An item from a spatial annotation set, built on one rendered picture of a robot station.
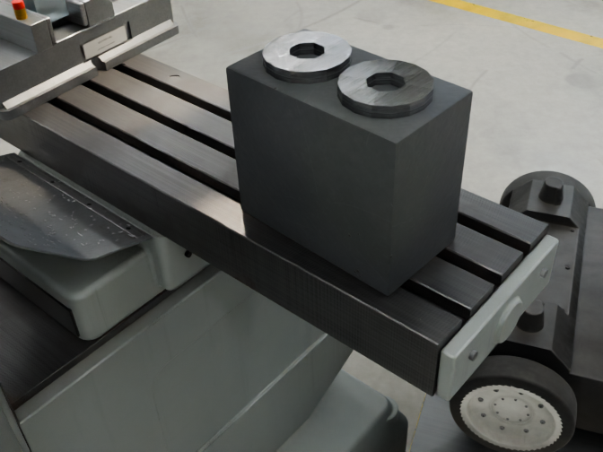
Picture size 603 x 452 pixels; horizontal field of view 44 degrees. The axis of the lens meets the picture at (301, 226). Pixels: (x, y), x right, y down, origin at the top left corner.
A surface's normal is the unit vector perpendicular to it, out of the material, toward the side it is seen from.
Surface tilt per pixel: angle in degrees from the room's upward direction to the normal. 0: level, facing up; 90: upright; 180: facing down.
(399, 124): 0
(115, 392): 90
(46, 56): 90
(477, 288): 0
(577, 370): 0
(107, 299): 90
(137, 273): 90
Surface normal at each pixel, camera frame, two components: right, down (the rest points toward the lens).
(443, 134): 0.73, 0.42
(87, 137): -0.04, -0.77
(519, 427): -0.34, 0.61
